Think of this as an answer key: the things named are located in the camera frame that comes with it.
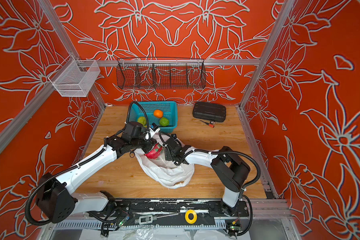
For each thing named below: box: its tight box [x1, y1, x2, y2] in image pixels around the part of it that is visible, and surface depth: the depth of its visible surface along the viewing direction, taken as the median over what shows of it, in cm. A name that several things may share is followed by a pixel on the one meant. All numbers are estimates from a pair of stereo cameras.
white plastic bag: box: [134, 146, 196, 189], surface depth 78 cm
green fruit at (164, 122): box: [159, 117, 170, 127], surface depth 106 cm
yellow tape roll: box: [184, 209, 198, 224], surface depth 71 cm
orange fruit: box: [154, 109, 163, 119], surface depth 110 cm
